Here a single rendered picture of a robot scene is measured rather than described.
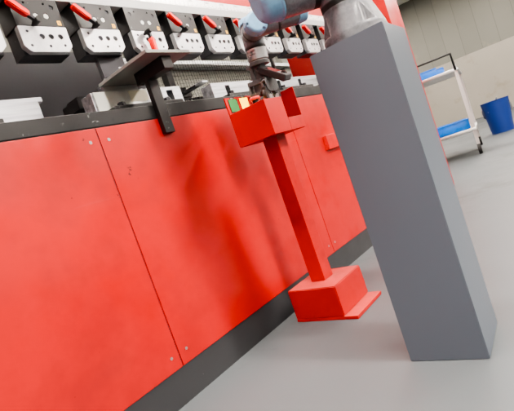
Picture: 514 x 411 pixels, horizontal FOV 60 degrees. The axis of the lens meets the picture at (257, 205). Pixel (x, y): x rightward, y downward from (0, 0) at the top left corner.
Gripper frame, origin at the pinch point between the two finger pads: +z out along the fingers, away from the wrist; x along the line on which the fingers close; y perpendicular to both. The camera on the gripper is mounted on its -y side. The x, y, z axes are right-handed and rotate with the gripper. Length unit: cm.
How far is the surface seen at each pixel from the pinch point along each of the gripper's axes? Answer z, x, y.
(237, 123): -0.5, 15.1, 7.0
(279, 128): 5.2, 11.9, -7.0
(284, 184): 24.4, 8.2, -0.3
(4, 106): -20, 78, 32
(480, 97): 42, -1130, 152
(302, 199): 31.2, 5.4, -4.1
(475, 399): 68, 55, -64
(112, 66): -30, 37, 35
